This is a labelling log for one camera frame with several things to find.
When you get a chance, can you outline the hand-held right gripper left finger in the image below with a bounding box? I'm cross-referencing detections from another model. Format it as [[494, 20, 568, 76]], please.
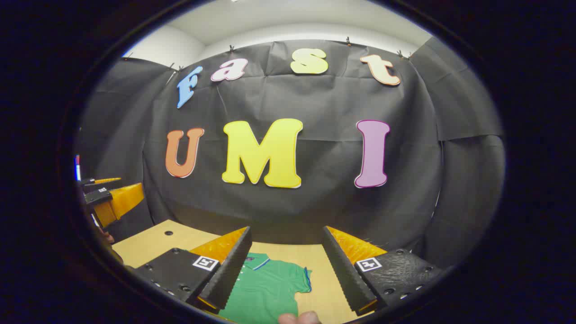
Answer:
[[135, 226, 252, 315]]

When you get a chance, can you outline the green T-shirt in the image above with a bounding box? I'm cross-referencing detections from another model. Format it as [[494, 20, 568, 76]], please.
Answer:
[[218, 253, 312, 324]]

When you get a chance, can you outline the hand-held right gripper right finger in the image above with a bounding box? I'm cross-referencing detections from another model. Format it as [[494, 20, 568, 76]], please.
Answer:
[[322, 226, 444, 315]]

